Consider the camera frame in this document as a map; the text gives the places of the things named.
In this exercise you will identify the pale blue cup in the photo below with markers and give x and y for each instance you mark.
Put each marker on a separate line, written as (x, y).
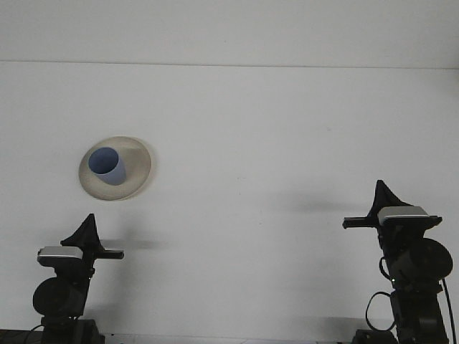
(107, 168)

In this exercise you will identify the pale round plate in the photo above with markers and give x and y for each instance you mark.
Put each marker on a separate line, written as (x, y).
(138, 168)

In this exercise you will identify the dark mounting platform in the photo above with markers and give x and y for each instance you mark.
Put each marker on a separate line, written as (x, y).
(14, 337)

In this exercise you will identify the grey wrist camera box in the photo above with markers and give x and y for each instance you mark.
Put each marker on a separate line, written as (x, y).
(59, 255)
(403, 215)

